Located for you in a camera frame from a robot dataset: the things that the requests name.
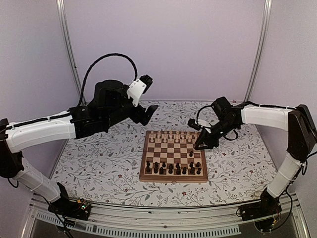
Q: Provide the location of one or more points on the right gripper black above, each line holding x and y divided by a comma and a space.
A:
207, 139

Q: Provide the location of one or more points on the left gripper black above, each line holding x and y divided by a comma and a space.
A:
137, 117

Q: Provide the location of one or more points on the wooden chess board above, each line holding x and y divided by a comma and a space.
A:
172, 153

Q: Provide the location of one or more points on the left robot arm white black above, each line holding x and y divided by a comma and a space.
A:
17, 137

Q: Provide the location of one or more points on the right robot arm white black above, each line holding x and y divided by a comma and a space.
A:
289, 133

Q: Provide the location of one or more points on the row of white pieces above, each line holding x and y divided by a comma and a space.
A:
173, 136

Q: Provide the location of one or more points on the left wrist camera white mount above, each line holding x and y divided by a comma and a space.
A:
137, 88

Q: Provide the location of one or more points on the right aluminium frame post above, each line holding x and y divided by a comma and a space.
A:
260, 49

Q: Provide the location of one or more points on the aluminium frame post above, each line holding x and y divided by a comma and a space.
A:
260, 49
68, 46

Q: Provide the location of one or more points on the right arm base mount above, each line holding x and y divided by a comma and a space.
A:
268, 209

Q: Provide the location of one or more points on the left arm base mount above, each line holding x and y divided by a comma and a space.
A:
79, 209

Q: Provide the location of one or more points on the front aluminium rail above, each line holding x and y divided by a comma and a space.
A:
120, 221

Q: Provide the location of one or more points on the left aluminium frame post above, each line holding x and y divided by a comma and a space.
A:
68, 46

